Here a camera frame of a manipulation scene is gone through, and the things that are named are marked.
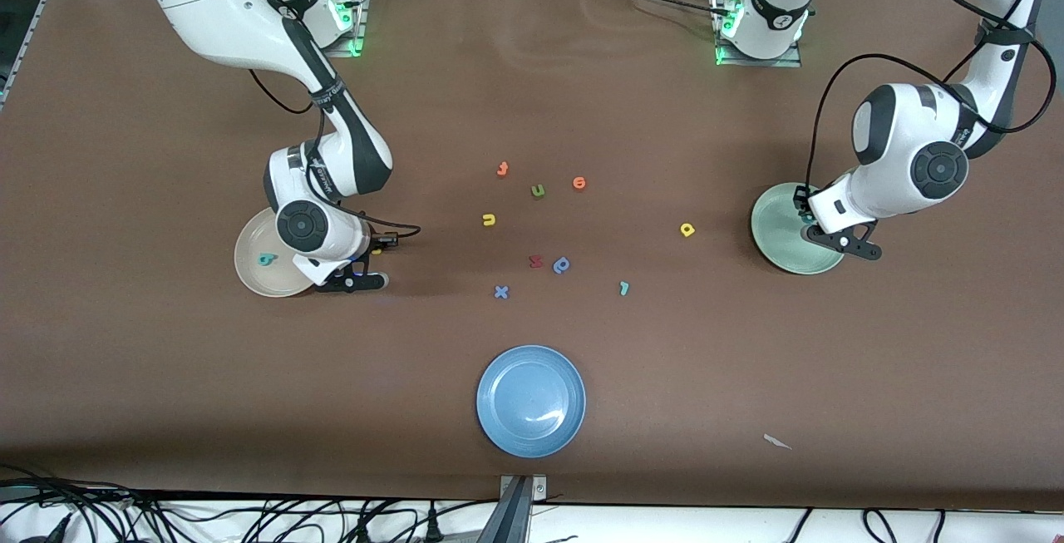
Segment pale green plate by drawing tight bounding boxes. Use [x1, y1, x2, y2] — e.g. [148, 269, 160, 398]
[751, 183, 847, 276]

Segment beige brown plate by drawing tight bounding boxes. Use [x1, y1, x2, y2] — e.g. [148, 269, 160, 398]
[234, 204, 321, 299]

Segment blue plate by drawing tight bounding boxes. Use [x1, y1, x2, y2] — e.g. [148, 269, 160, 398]
[476, 345, 587, 459]

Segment brown table cover sheet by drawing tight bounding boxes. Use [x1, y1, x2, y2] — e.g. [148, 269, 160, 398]
[0, 0, 1064, 512]

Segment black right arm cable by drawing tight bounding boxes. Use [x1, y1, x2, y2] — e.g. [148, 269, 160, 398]
[248, 67, 422, 241]

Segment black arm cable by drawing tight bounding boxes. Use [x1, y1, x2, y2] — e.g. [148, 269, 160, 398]
[248, 67, 422, 241]
[805, 0, 1058, 195]

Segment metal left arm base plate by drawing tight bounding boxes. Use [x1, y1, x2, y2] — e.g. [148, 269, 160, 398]
[713, 0, 803, 68]

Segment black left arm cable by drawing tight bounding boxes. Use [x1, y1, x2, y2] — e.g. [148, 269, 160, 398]
[805, 0, 1058, 195]

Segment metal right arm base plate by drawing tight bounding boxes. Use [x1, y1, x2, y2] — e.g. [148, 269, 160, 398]
[320, 0, 371, 58]

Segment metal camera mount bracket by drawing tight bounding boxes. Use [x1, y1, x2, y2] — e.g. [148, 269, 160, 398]
[475, 474, 549, 543]

